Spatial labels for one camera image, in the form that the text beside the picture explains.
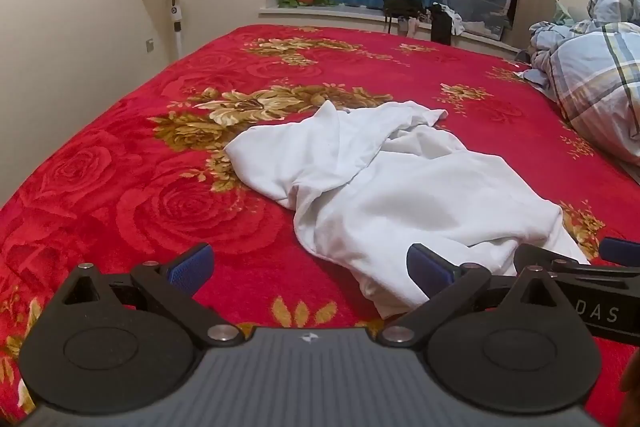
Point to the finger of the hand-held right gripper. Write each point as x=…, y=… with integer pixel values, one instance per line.
x=560, y=263
x=620, y=249

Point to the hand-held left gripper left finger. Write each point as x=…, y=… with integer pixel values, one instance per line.
x=192, y=264

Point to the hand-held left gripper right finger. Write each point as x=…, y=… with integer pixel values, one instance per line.
x=427, y=267

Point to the white garment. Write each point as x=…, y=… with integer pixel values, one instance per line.
x=400, y=187

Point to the red floral blanket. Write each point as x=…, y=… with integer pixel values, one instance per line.
x=125, y=157

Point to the blue plaid quilt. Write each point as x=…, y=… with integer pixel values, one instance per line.
x=595, y=67

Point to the black upright box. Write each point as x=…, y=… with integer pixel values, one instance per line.
x=441, y=24

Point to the black bag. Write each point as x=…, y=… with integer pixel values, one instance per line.
x=402, y=6

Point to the clear storage bin purple lid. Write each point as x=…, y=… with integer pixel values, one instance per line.
x=482, y=7

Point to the wall socket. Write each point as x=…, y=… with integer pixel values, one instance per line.
x=148, y=46

